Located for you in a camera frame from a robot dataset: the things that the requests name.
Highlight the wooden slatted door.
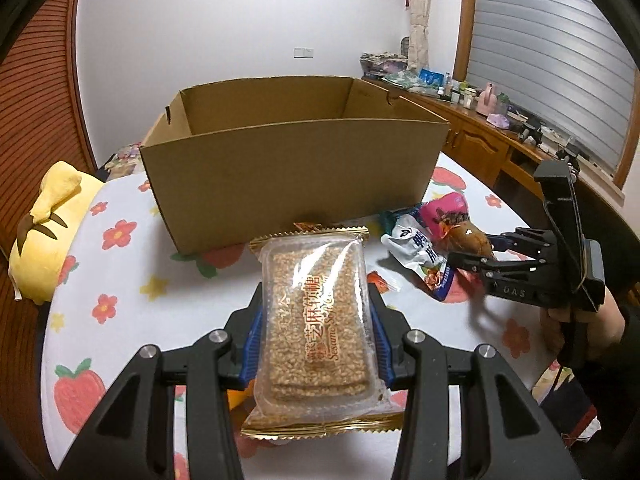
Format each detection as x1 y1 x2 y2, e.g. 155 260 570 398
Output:
0 0 98 281

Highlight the wooden cabinet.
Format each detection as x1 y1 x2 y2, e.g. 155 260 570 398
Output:
361 76 626 201

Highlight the white blue snack packet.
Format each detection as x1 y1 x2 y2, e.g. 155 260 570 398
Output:
380 205 458 303

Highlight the group of small bottles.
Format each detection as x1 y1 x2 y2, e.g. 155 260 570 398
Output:
439 72 477 110

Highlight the beige curtain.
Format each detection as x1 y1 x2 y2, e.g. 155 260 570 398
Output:
404 0 432 73

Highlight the clear sesame brittle packet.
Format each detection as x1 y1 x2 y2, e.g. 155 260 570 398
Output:
241 225 403 438

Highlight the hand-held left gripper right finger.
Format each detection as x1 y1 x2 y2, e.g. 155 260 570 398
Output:
367 285 583 480

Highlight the pink bottle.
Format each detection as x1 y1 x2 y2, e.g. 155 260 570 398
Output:
477 82 498 117

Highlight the person's right hand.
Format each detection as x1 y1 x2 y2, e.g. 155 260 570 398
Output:
540 290 626 361

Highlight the brown cardboard box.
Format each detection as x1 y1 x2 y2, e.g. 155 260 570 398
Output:
139 76 451 256

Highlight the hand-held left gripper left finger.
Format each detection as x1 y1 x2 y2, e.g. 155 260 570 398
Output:
57 282 266 480

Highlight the floral strawberry tablecloth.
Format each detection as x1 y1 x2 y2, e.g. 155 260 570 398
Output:
42 152 601 480

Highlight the colourful printed cloth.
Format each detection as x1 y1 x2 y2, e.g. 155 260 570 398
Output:
97 141 146 180

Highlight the brown snack packet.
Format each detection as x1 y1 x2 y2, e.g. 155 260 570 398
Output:
437 217 498 261

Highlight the yellow plush toy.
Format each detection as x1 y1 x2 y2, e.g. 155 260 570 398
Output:
9 161 103 303

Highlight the person's printed clothing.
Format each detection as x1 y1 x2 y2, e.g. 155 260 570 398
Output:
532 365 601 436

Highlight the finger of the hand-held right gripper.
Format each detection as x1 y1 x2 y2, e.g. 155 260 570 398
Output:
445 250 546 286
482 227 556 261

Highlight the pink snack packet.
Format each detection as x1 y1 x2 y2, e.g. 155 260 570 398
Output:
417 191 471 241

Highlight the grey window blind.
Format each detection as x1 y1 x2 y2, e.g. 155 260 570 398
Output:
467 0 638 171

